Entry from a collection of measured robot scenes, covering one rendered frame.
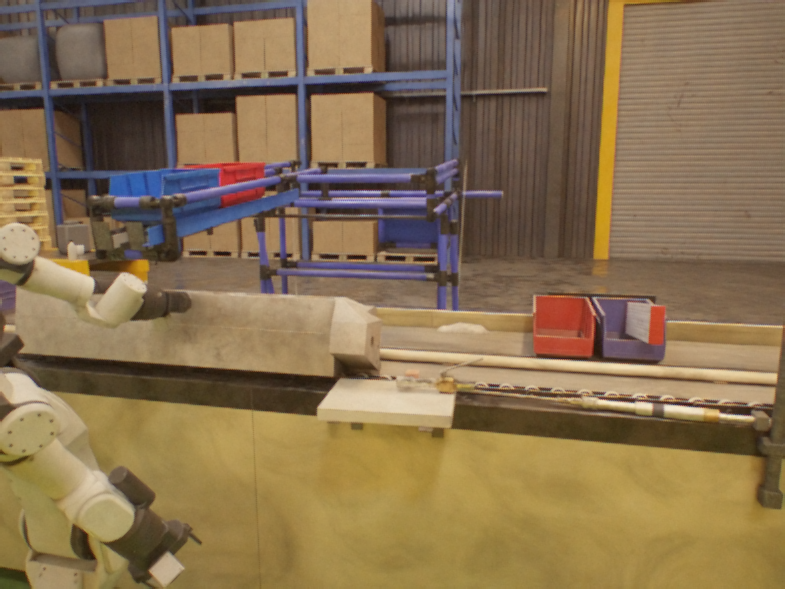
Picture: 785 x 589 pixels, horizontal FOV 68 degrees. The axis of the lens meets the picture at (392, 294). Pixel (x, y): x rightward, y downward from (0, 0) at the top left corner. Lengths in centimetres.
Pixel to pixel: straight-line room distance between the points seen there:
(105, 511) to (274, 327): 66
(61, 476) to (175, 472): 80
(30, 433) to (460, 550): 107
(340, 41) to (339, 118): 129
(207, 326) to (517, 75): 1067
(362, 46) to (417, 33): 171
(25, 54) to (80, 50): 129
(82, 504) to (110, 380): 81
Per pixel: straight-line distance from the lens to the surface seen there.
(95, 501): 108
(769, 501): 156
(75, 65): 1372
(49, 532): 142
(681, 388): 178
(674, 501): 157
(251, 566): 186
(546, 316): 222
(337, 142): 1085
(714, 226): 1212
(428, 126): 1197
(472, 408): 146
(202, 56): 1214
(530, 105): 1184
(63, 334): 192
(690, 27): 1228
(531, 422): 146
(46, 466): 103
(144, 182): 182
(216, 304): 163
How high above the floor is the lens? 128
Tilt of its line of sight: 10 degrees down
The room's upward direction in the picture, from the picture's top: straight up
